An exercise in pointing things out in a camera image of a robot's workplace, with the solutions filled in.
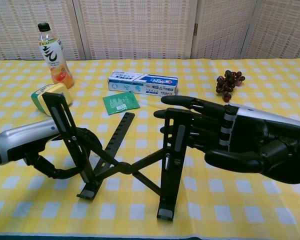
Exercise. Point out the black folding laptop stand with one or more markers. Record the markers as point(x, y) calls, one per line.
point(125, 168)

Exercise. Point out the white woven screen panel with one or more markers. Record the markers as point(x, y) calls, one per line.
point(282, 27)
point(135, 27)
point(222, 27)
point(20, 30)

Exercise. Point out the green sachet packet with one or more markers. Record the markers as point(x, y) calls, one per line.
point(120, 102)

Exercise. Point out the yellow white checkered tablecloth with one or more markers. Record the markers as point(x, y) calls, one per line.
point(240, 212)

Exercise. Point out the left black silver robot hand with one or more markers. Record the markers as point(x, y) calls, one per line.
point(22, 140)

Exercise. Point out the plastic tea drink bottle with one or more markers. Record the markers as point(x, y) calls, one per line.
point(51, 52)

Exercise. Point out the dark red grape bunch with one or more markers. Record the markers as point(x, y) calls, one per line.
point(226, 83)

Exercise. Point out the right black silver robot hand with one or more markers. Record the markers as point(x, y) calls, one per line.
point(265, 140)

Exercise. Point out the brass screen hinge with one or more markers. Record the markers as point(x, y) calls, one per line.
point(196, 28)

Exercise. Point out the blue white toothpaste box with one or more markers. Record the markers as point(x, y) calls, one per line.
point(140, 85)

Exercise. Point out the yellow green tape roll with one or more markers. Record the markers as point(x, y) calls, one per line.
point(35, 98)

